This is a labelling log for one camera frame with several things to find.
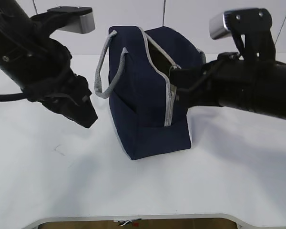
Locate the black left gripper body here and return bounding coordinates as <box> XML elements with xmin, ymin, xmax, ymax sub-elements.
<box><xmin>22</xmin><ymin>46</ymin><xmax>98</xmax><ymax>128</ymax></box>

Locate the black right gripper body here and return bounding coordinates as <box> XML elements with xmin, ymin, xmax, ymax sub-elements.
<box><xmin>169</xmin><ymin>52</ymin><xmax>243</xmax><ymax>110</ymax></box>

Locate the navy blue lunch bag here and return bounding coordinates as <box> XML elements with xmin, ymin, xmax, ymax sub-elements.
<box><xmin>94</xmin><ymin>26</ymin><xmax>205</xmax><ymax>160</ymax></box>

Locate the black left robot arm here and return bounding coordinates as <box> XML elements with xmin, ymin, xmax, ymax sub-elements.
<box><xmin>0</xmin><ymin>0</ymin><xmax>97</xmax><ymax>128</ymax></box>

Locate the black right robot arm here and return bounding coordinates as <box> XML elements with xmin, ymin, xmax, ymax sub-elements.
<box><xmin>170</xmin><ymin>52</ymin><xmax>286</xmax><ymax>120</ymax></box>

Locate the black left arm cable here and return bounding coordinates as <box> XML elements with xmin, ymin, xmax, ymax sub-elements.
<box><xmin>0</xmin><ymin>92</ymin><xmax>29</xmax><ymax>103</ymax></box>

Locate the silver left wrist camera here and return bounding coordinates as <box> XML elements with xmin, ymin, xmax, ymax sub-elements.
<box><xmin>47</xmin><ymin>6</ymin><xmax>95</xmax><ymax>34</ymax></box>

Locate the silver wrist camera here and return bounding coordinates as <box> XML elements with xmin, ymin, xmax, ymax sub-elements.
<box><xmin>47</xmin><ymin>6</ymin><xmax>95</xmax><ymax>34</ymax></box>
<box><xmin>209</xmin><ymin>8</ymin><xmax>272</xmax><ymax>40</ymax></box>

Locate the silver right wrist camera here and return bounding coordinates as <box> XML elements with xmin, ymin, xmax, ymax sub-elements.
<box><xmin>209</xmin><ymin>8</ymin><xmax>272</xmax><ymax>40</ymax></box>

